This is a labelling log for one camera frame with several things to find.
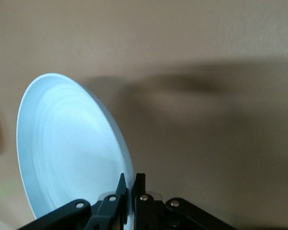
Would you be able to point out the light blue plate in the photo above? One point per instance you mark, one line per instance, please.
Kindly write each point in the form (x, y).
(69, 143)

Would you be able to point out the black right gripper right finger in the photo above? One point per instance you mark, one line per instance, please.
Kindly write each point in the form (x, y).
(158, 215)

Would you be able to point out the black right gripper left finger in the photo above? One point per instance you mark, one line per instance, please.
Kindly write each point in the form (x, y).
(103, 210)

